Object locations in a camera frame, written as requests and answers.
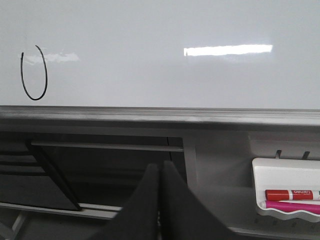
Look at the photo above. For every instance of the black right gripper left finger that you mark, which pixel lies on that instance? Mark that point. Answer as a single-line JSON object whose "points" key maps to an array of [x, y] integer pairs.
{"points": [[138, 219]]}

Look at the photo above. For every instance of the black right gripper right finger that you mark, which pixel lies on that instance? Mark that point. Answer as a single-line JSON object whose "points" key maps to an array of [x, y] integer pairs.
{"points": [[182, 215]]}

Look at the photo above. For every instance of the red whiteboard marker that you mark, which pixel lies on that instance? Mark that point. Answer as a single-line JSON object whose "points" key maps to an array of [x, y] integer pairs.
{"points": [[292, 195]]}

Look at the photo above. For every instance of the pink whiteboard marker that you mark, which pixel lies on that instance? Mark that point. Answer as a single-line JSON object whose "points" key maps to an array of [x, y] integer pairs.
{"points": [[289, 207]]}

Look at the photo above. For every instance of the grey cabinet panel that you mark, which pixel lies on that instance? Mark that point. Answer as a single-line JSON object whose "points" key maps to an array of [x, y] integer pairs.
{"points": [[106, 169]]}

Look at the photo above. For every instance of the white marker tray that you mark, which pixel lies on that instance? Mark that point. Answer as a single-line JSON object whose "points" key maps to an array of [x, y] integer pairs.
{"points": [[284, 174]]}

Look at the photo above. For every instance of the black slatted panel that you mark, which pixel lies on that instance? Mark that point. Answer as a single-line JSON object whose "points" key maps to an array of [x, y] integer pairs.
{"points": [[29, 177]]}

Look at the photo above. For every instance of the white whiteboard with aluminium frame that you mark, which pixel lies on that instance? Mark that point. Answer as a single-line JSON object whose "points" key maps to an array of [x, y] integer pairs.
{"points": [[195, 62]]}

